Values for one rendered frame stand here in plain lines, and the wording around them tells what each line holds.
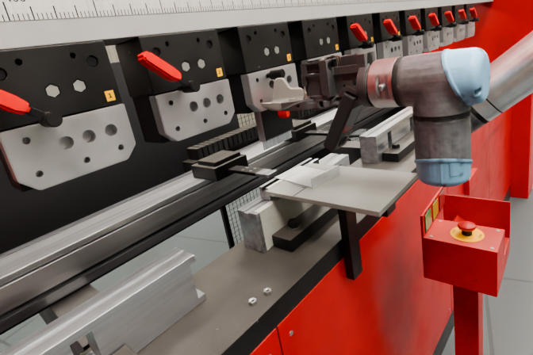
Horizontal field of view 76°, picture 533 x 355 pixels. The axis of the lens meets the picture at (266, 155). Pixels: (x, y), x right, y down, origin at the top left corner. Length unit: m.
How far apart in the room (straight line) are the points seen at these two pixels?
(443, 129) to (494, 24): 2.25
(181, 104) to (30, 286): 0.47
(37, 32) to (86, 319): 0.39
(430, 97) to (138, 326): 0.55
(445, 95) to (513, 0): 2.25
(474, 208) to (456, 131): 0.60
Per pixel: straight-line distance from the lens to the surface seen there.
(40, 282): 0.83
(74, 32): 0.52
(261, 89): 0.69
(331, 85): 0.59
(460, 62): 0.51
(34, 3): 0.52
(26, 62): 0.50
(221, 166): 0.92
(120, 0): 0.56
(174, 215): 0.92
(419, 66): 0.53
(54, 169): 0.50
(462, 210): 1.12
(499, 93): 0.65
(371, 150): 1.18
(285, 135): 0.82
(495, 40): 2.76
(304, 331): 0.75
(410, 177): 0.74
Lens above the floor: 1.28
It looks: 16 degrees down
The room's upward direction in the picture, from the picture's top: 11 degrees counter-clockwise
